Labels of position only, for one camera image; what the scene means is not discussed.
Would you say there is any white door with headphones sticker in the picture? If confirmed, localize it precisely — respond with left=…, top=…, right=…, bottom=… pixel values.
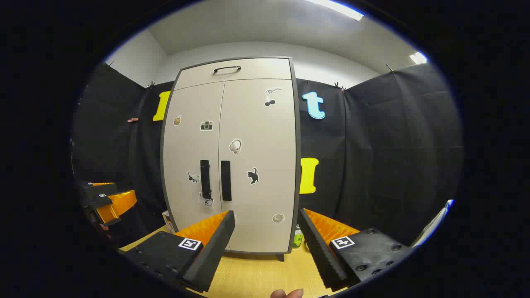
left=218, top=79, right=299, bottom=254

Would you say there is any white cabinet drawer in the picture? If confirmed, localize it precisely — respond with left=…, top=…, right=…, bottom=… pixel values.
left=174, top=58, right=292, bottom=91

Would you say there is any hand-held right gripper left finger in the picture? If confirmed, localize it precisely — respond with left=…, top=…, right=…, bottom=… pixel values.
left=119, top=210, right=236, bottom=293

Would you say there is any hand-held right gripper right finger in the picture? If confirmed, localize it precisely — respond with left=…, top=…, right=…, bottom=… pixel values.
left=298, top=208, right=414, bottom=292

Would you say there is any long ceiling light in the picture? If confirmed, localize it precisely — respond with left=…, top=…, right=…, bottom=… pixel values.
left=304, top=0, right=365, bottom=21

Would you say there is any white door with camera sticker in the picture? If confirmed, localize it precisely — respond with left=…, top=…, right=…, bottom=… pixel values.
left=161, top=82, right=226, bottom=233

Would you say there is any white double-door shoe cabinet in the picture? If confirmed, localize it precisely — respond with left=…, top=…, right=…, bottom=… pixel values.
left=160, top=56, right=301, bottom=262

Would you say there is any black backdrop cloth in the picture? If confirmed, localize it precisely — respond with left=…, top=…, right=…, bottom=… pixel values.
left=72, top=62, right=462, bottom=249

